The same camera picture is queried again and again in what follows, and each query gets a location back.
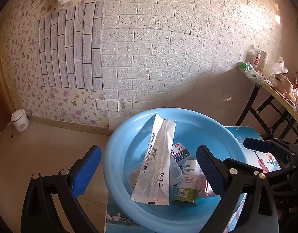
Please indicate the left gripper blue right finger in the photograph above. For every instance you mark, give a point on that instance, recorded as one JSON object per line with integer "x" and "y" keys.
{"x": 215, "y": 171}

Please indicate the light blue plastic basin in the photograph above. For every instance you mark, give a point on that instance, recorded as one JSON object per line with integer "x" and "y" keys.
{"x": 127, "y": 146}

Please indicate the green printed plastic bag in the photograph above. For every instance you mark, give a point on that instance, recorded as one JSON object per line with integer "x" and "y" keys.
{"x": 250, "y": 72}

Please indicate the bread in plastic bag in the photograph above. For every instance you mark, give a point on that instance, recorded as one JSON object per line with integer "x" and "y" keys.
{"x": 286, "y": 88}

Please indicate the white ceramic pot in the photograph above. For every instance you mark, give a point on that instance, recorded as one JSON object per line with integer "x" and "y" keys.
{"x": 20, "y": 120}

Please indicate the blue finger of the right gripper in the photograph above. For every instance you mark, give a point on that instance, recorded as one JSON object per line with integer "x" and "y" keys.
{"x": 257, "y": 145}

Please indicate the pink plastic holder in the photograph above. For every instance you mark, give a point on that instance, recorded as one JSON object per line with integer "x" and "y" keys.
{"x": 204, "y": 189}

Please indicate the green white cylindrical can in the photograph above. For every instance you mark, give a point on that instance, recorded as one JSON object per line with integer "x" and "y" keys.
{"x": 186, "y": 181}

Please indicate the white long paper packet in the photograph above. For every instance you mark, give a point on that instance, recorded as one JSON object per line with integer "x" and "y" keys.
{"x": 153, "y": 183}

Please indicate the yellow folding table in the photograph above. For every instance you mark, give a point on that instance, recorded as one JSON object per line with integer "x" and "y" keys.
{"x": 287, "y": 113}

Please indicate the white wall socket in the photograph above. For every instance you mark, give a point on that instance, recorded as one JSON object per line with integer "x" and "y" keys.
{"x": 109, "y": 105}

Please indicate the clear toothpick box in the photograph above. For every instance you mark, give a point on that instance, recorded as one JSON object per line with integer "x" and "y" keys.
{"x": 175, "y": 173}

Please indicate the clear bottle red label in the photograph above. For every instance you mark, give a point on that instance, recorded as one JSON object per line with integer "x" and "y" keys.
{"x": 256, "y": 56}

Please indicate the small table with scenery print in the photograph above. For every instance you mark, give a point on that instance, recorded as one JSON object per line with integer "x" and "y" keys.
{"x": 117, "y": 221}

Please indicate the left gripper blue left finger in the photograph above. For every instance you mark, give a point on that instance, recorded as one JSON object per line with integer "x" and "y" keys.
{"x": 83, "y": 171}

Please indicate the white paper roll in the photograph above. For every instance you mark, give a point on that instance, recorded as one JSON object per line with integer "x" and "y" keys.
{"x": 263, "y": 61}

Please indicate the clear floss pick box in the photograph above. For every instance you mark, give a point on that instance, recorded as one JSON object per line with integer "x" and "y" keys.
{"x": 180, "y": 154}

